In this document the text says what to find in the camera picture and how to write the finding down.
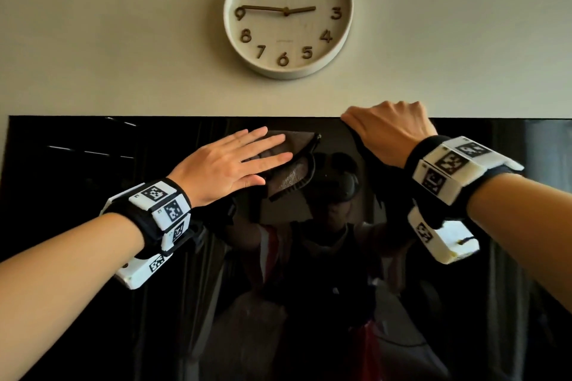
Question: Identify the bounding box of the black wall-mounted television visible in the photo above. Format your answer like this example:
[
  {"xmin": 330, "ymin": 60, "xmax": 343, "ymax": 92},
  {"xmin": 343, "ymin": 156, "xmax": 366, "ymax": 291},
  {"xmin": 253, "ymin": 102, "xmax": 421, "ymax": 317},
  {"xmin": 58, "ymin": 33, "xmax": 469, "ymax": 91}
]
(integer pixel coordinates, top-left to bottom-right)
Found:
[{"xmin": 0, "ymin": 115, "xmax": 572, "ymax": 381}]

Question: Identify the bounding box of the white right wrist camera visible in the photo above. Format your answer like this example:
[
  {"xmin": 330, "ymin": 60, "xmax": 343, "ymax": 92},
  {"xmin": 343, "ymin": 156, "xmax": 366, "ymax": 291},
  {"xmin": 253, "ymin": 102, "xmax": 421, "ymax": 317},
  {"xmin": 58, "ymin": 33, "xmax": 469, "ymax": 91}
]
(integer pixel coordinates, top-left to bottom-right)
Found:
[{"xmin": 406, "ymin": 205, "xmax": 480, "ymax": 265}]

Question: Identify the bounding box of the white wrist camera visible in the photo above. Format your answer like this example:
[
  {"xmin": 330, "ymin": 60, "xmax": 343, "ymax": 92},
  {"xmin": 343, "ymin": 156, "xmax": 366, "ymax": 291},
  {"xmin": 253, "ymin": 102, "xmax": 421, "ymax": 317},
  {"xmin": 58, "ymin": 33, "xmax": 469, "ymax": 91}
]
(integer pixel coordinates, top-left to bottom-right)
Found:
[
  {"xmin": 406, "ymin": 205, "xmax": 480, "ymax": 265},
  {"xmin": 113, "ymin": 253, "xmax": 174, "ymax": 291}
]

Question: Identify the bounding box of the wrist marker band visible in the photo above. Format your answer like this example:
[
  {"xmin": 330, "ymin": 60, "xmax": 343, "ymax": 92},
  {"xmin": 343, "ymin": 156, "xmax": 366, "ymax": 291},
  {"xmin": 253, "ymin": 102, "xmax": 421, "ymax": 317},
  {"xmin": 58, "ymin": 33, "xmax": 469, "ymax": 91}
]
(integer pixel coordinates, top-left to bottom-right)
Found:
[
  {"xmin": 100, "ymin": 177, "xmax": 197, "ymax": 259},
  {"xmin": 404, "ymin": 134, "xmax": 525, "ymax": 223}
]

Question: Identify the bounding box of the left wrist marker band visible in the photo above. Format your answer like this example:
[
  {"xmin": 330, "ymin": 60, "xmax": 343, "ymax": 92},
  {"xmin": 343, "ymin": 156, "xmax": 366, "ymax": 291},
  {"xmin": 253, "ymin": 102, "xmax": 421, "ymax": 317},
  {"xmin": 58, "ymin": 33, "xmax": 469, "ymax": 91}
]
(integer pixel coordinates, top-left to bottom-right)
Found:
[{"xmin": 100, "ymin": 177, "xmax": 197, "ymax": 259}]

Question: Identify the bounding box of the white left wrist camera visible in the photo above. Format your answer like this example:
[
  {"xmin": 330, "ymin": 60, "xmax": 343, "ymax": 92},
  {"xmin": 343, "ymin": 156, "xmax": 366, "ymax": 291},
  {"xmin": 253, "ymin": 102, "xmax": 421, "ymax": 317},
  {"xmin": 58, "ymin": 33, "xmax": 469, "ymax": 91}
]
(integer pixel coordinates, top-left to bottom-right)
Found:
[{"xmin": 113, "ymin": 253, "xmax": 174, "ymax": 291}]

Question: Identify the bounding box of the white round wall clock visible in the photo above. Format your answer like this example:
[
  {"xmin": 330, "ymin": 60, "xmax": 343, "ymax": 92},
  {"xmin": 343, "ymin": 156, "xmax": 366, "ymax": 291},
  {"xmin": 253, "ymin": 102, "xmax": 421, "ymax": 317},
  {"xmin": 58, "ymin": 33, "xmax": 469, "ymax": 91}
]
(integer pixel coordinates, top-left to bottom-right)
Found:
[{"xmin": 222, "ymin": 0, "xmax": 355, "ymax": 81}]

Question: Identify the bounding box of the right wrist marker band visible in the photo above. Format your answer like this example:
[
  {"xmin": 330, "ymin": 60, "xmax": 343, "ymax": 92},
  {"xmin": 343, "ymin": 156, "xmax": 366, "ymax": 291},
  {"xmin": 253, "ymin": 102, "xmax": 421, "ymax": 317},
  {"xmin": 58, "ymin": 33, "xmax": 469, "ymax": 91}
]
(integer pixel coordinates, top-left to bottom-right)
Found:
[{"xmin": 404, "ymin": 134, "xmax": 525, "ymax": 223}]

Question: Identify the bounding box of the person's left forearm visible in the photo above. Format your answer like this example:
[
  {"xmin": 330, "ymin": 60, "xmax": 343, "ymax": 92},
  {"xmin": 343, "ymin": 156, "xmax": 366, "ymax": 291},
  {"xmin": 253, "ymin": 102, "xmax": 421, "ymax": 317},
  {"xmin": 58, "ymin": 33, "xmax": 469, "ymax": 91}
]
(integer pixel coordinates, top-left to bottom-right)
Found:
[{"xmin": 0, "ymin": 213, "xmax": 146, "ymax": 381}]

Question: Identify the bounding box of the grey cloth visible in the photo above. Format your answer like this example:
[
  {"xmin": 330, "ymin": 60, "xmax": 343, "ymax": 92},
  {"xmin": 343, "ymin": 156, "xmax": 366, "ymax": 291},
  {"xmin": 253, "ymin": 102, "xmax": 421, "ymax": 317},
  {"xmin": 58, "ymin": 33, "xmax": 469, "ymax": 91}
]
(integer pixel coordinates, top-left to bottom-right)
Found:
[{"xmin": 250, "ymin": 129, "xmax": 322, "ymax": 203}]

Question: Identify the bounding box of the person's right forearm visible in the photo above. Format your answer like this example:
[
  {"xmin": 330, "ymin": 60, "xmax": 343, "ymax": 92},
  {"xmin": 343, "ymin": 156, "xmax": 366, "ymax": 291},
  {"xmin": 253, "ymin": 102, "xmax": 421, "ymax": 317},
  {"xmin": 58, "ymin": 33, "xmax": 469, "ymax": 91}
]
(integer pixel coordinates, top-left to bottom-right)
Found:
[{"xmin": 467, "ymin": 172, "xmax": 572, "ymax": 314}]

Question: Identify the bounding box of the person's left hand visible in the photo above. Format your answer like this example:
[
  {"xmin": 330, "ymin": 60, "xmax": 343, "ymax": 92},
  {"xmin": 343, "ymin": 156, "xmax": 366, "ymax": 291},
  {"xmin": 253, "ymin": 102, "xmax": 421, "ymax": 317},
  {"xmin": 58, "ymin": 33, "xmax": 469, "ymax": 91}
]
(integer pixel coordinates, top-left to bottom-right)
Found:
[{"xmin": 166, "ymin": 125, "xmax": 294, "ymax": 209}]

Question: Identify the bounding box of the person's right hand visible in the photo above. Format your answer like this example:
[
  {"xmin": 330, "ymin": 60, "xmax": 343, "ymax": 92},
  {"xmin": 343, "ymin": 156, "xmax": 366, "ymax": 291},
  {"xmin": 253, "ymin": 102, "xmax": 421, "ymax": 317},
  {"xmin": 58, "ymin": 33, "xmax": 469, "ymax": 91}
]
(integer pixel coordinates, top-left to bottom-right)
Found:
[{"xmin": 340, "ymin": 100, "xmax": 439, "ymax": 170}]

